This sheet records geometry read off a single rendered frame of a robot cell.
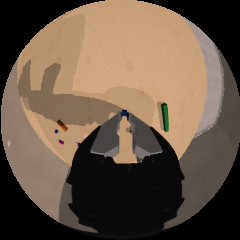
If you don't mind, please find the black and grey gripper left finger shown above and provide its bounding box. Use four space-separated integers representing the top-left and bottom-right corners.
66 112 122 185

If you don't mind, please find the green rod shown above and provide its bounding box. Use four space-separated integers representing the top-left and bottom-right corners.
161 103 169 132

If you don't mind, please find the orange rod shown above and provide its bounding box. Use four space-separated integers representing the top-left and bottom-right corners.
56 119 68 132

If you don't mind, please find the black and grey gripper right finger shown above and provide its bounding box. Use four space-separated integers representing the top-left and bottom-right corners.
127 112 185 181

